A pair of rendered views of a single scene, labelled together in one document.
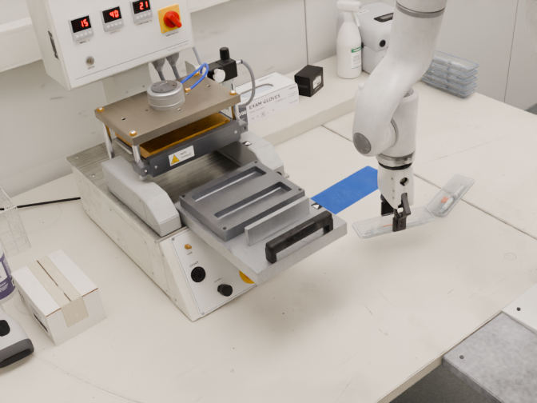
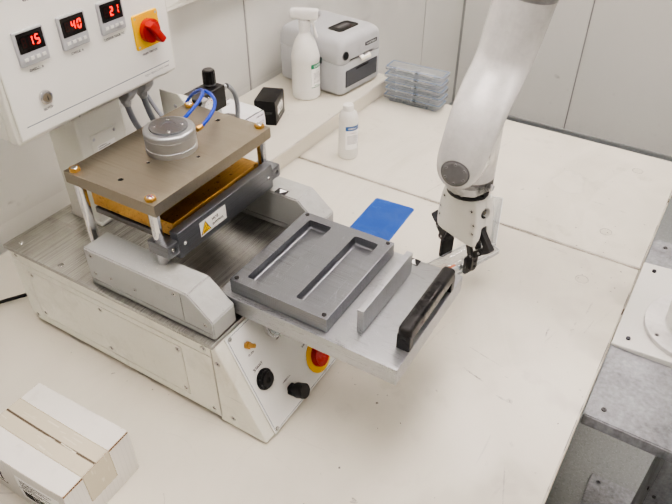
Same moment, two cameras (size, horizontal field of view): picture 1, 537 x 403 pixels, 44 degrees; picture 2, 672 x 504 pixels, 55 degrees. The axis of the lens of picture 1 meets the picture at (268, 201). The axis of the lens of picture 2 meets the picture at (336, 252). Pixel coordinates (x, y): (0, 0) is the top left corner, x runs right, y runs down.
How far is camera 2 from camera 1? 0.56 m
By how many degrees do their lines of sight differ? 20
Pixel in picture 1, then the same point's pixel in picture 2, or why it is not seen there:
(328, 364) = (466, 458)
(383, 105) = (490, 122)
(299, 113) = (272, 145)
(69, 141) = not seen: outside the picture
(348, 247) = not seen: hidden behind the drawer
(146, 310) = (192, 442)
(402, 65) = (508, 69)
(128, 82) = (94, 126)
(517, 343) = (647, 378)
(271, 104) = not seen: hidden behind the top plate
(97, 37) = (55, 61)
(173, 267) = (234, 378)
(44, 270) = (26, 423)
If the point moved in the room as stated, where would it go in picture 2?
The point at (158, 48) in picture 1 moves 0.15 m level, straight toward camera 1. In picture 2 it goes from (134, 73) to (168, 107)
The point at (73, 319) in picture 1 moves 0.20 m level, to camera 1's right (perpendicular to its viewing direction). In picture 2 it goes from (99, 487) to (238, 437)
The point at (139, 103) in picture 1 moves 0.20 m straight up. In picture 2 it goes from (131, 154) to (101, 22)
